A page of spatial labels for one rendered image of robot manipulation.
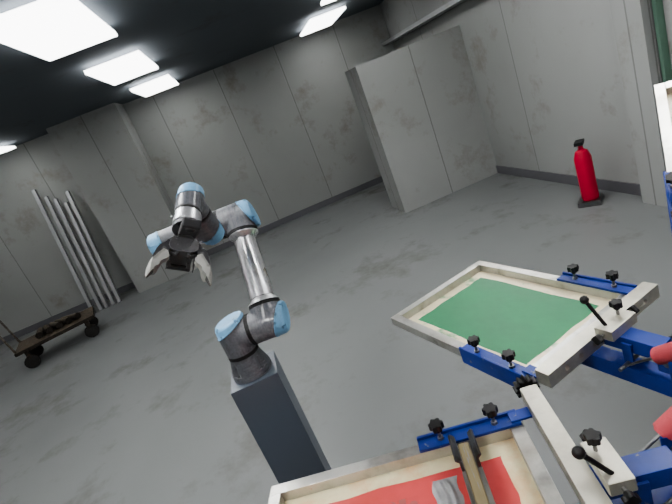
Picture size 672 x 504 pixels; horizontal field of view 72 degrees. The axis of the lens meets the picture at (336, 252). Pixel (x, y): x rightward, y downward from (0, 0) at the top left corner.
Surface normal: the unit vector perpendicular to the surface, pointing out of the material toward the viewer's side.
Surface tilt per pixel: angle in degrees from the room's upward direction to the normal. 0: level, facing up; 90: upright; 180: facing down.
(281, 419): 90
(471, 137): 90
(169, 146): 90
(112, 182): 90
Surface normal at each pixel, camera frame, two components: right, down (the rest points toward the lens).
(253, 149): 0.20, 0.25
